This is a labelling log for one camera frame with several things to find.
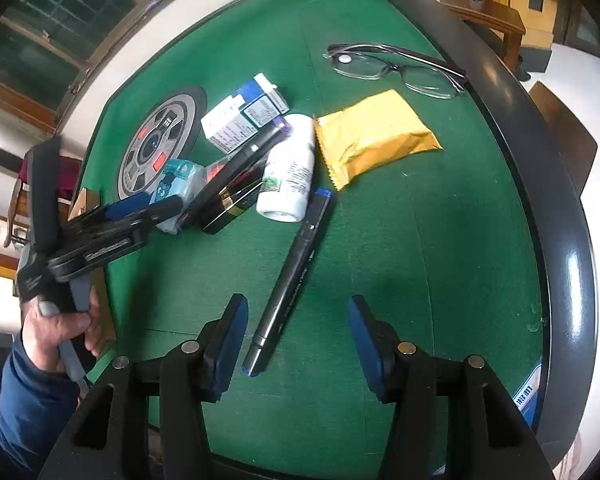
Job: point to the light blue tissue pack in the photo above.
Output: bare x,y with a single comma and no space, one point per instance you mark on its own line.
180,175

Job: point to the brown chair back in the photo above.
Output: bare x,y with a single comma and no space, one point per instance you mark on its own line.
565,135

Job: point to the black marker pen blue cap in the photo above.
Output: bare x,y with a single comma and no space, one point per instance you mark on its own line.
290,280

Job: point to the wooden framed window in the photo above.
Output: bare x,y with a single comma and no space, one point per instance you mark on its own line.
55,5

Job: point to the clear frame eyeglasses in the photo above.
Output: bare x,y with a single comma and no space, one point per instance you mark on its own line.
355,65

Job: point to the black gold box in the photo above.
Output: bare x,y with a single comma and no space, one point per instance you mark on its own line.
230,205

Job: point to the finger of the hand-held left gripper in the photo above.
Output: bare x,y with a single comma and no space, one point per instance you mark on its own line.
165,208
127,207

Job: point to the wooden side table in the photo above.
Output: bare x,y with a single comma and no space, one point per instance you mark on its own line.
485,12

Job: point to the carved wooden chair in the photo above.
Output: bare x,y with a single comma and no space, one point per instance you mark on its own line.
16,210

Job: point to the blue patterned medicine box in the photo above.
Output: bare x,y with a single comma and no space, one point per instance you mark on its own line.
262,105

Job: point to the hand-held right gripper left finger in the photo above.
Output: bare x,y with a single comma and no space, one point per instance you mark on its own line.
227,350

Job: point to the blue white sticker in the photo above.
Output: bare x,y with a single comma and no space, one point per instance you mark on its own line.
526,395

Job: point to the clear red blister pack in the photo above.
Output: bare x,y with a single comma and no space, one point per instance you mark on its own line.
211,172

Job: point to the maroon cloth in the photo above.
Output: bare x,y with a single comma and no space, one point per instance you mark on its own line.
70,175

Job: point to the white plastic bottle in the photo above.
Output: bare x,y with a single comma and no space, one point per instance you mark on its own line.
290,170

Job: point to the round grey table control panel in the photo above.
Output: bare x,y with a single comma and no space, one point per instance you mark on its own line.
145,160

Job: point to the yellow foil packet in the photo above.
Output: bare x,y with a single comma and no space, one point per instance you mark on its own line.
375,130

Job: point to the person's left hand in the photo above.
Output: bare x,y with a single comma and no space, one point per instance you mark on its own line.
45,335

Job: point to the black pen purple cap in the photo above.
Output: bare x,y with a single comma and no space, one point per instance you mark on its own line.
240,165

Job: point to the person's left forearm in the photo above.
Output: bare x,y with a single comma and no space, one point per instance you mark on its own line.
30,410

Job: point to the white medicine box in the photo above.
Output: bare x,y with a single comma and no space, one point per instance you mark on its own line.
225,127

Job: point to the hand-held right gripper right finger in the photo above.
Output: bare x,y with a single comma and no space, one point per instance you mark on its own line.
367,355

